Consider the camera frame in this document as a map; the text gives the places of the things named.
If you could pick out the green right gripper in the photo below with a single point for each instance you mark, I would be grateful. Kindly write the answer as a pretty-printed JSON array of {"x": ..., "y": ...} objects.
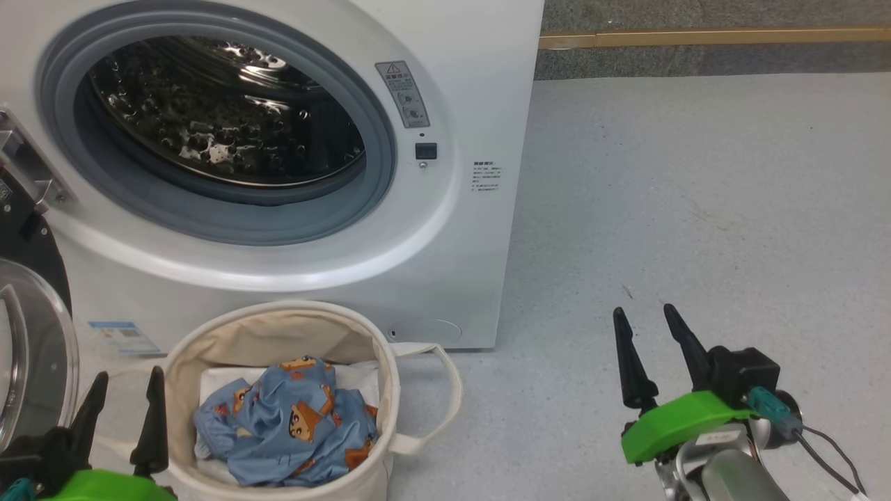
[{"x": 675, "y": 424}]

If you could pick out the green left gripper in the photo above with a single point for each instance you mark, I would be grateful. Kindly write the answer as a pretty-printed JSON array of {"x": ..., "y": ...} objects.
[{"x": 104, "y": 487}]

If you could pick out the metal door hinge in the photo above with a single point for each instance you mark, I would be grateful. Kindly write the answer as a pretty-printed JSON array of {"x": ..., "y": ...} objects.
[{"x": 28, "y": 167}]

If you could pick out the steel washer drum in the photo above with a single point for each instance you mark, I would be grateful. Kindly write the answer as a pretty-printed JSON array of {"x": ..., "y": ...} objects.
[{"x": 209, "y": 118}]

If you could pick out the washing machine door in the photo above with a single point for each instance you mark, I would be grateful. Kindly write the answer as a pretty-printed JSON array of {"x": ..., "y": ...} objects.
[{"x": 35, "y": 348}]

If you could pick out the white front-load washing machine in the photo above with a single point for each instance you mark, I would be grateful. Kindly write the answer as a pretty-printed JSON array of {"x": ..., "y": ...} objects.
[{"x": 452, "y": 278}]

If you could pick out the grey warning sticker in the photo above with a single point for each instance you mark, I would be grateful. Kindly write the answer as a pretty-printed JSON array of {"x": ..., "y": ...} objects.
[{"x": 404, "y": 94}]

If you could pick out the cream canvas laundry basket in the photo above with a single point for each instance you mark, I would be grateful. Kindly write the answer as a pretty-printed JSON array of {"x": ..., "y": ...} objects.
[{"x": 390, "y": 417}]

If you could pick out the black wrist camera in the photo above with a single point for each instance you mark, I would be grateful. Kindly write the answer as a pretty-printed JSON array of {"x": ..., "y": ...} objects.
[
  {"x": 745, "y": 372},
  {"x": 38, "y": 459}
]

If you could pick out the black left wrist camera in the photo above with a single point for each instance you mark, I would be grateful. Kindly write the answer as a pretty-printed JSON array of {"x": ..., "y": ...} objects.
[{"x": 38, "y": 459}]

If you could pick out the round filter cover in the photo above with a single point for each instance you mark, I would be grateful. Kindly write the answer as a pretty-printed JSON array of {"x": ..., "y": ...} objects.
[{"x": 424, "y": 330}]

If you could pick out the black door latch socket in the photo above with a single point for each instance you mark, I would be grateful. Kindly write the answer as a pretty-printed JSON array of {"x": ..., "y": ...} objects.
[{"x": 426, "y": 151}]

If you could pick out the small printed text sticker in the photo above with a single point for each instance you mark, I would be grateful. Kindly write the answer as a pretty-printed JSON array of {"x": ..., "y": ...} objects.
[{"x": 486, "y": 177}]

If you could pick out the white cloth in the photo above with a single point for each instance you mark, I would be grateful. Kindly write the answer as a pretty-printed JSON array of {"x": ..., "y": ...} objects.
[{"x": 358, "y": 379}]

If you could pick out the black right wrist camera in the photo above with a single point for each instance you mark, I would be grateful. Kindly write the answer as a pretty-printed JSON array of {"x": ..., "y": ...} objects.
[{"x": 745, "y": 372}]

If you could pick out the blue energy label sticker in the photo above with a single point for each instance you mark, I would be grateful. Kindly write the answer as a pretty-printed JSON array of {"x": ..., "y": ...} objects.
[{"x": 125, "y": 337}]

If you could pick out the blue patterned garment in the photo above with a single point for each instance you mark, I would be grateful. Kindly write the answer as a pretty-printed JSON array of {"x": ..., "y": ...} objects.
[{"x": 285, "y": 424}]

